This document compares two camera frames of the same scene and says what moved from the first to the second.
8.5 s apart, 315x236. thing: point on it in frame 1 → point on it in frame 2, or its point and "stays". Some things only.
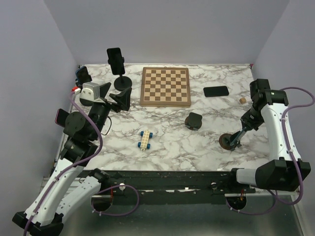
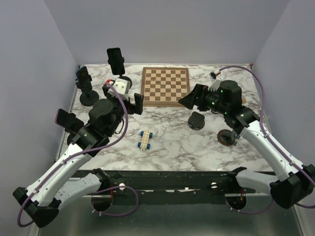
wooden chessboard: (165, 87) stays
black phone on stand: (116, 60) stays
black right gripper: (247, 122) → (189, 100)
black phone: (82, 75) stays
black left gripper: (123, 99) → (137, 108)
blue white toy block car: (143, 144) stays
